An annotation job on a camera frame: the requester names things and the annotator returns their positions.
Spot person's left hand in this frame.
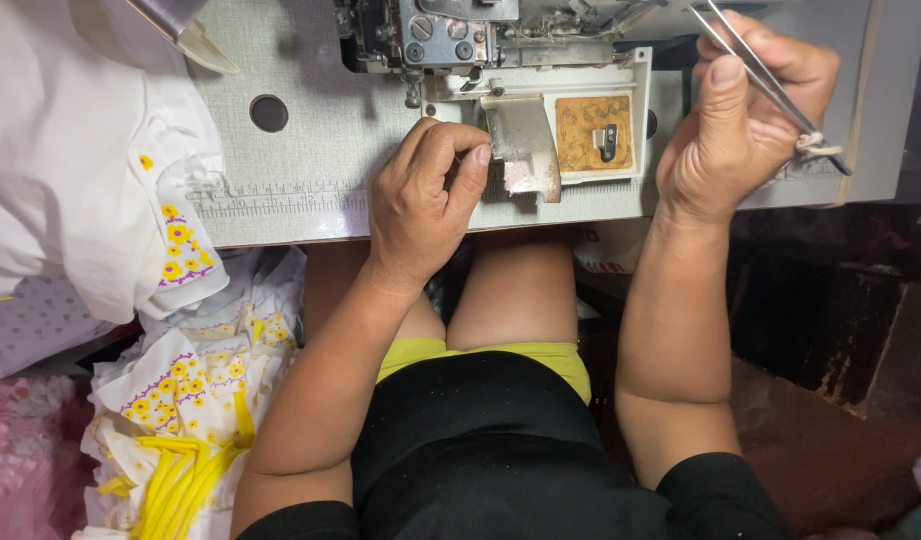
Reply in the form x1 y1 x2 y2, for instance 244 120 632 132
366 117 495 291

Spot person's right hand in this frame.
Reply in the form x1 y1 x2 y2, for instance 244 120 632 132
654 9 843 228

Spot metal tweezers with white band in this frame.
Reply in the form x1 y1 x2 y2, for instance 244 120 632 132
685 0 855 178

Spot yellowed threading diagram plate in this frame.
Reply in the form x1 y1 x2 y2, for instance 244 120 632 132
554 93 636 174

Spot person's right leg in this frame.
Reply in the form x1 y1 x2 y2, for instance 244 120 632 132
445 227 582 353

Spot hinged metal cover plate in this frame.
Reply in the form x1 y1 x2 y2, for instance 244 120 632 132
477 93 564 204

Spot white plastic bag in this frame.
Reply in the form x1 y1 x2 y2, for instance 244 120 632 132
573 219 657 276

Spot grey overlock sewing machine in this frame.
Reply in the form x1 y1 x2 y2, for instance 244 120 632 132
333 0 769 204

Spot person's yellow-green shorts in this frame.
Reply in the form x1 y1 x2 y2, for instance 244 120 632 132
375 336 594 407

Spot person's black shirt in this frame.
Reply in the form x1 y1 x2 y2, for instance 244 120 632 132
235 350 798 540

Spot heap of white flowered garments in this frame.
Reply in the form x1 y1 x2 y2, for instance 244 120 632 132
72 246 309 540

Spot white garment with yellow flowers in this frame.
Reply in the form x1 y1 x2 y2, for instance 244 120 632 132
0 0 231 326

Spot white dotted cloth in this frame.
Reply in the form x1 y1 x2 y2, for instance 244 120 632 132
0 271 120 381

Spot pink lace cloth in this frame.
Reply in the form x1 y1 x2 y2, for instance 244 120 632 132
0 373 98 540

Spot metal blade with cream handle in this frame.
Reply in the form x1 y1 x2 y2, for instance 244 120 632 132
123 0 242 76

